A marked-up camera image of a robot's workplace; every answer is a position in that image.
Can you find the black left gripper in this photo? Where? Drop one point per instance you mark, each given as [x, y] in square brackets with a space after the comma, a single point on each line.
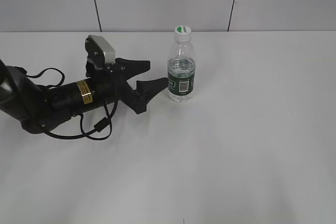
[111, 83]

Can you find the clear Cestbon water bottle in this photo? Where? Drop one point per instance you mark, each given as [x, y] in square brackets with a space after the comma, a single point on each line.
[181, 66]

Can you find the white green bottle cap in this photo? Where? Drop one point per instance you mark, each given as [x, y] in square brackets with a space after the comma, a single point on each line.
[182, 34]

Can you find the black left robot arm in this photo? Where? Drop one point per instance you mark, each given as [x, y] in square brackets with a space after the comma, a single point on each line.
[41, 109]

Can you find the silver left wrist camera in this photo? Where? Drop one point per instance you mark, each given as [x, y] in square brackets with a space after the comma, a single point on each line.
[100, 52]

